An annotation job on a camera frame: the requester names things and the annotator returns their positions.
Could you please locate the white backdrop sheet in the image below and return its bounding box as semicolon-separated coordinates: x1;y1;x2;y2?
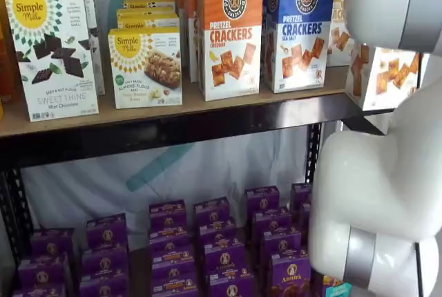
19;0;346;242

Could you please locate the yellow white pretzel crackers box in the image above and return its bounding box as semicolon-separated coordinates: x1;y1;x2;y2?
345;43;423;111
324;0;357;69

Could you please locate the Simple Mills sweet thins box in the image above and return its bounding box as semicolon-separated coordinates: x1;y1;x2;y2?
23;0;106;96
5;0;99;122

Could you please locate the Simple Mills almond bar box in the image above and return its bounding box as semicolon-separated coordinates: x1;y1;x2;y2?
123;0;176;11
107;26;183;110
116;8;180;30

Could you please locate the purple Annie's snack box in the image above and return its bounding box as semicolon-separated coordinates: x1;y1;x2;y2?
19;257;72;288
148;200;187;231
30;228;75;260
193;197;231;229
198;222;238;249
209;269;256;297
81;247;129;279
152;276;200;297
79;274;128;297
151;249;195;279
12;282;66;297
86;213;128;249
148;227;190;253
203;241;247;273

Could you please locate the purple Annie's chocolate bunny box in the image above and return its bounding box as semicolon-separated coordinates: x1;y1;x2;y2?
244;186;280;215
269;253;312;297
261;229;303;260
251;209;293;236

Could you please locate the purple Annie's box teal label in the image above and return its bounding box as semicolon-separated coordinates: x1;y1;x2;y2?
299;203;311;233
322;274;353;297
289;182;314;214

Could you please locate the orange snack box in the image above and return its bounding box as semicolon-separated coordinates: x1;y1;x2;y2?
0;0;23;104

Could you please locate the blue pretzel crackers box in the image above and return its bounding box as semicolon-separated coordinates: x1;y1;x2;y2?
264;0;336;94

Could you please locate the black metal shelf frame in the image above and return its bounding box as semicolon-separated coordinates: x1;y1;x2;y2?
0;95;386;297

